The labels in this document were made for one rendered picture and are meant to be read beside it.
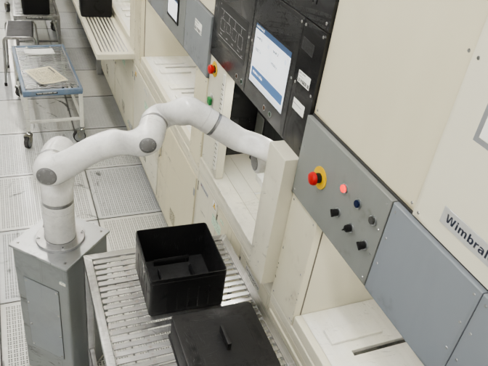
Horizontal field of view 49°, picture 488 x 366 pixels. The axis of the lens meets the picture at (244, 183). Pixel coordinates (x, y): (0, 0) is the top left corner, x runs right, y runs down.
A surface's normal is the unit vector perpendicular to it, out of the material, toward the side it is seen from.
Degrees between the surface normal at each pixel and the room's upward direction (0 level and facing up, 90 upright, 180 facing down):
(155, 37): 90
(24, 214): 0
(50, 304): 90
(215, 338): 0
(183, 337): 0
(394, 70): 90
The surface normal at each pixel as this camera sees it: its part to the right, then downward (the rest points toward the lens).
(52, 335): -0.40, 0.47
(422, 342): -0.92, 0.11
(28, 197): 0.13, -0.82
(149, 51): 0.36, 0.56
